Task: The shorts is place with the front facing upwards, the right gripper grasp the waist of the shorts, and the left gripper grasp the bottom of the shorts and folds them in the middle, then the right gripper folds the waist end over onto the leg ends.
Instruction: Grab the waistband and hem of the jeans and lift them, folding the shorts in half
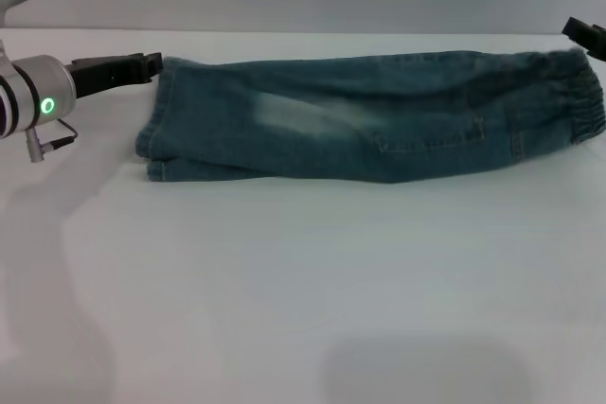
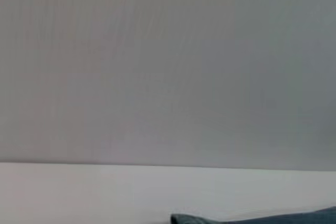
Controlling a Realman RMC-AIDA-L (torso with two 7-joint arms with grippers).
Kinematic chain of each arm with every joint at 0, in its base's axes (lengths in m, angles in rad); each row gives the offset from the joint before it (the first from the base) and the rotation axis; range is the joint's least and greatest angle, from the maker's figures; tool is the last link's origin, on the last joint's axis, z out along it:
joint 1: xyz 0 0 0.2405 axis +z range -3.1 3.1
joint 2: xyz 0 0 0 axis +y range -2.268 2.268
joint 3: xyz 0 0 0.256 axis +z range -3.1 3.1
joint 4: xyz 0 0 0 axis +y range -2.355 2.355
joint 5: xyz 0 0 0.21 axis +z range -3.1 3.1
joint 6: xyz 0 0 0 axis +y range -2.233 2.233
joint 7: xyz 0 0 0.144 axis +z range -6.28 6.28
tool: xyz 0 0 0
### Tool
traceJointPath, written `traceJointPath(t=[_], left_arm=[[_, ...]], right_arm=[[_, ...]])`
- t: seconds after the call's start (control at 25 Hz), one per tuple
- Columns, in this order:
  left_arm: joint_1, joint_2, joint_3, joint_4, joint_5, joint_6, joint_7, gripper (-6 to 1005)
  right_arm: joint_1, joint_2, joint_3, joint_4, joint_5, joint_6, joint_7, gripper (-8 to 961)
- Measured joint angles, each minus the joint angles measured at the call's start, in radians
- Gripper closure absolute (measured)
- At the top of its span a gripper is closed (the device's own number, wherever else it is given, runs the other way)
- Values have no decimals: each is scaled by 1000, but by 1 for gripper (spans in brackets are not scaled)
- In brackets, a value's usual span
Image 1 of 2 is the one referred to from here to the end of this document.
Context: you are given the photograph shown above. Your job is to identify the grey arm cable connector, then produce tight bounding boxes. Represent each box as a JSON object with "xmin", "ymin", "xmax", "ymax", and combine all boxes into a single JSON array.
[{"xmin": 25, "ymin": 118, "xmax": 80, "ymax": 164}]

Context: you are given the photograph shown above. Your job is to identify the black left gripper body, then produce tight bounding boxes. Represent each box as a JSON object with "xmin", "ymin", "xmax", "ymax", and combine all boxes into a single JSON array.
[{"xmin": 69, "ymin": 52, "xmax": 150, "ymax": 101}]

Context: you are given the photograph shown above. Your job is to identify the blue denim shorts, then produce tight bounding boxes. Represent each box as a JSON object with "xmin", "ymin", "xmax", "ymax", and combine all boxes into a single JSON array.
[{"xmin": 134, "ymin": 47, "xmax": 606, "ymax": 184}]

